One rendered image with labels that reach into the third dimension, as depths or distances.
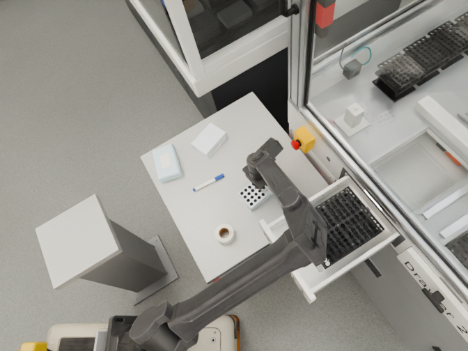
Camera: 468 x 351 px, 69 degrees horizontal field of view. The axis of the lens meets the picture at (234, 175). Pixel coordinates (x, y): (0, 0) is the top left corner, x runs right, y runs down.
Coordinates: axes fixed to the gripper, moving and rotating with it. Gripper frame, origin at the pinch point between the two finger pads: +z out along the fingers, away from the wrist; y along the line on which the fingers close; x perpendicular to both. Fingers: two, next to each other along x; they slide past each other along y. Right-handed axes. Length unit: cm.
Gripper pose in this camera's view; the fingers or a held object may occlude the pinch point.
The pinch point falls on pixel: (259, 182)
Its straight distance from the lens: 127.9
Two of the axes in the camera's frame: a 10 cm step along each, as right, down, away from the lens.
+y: -6.2, -6.7, 4.0
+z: 1.4, 4.0, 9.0
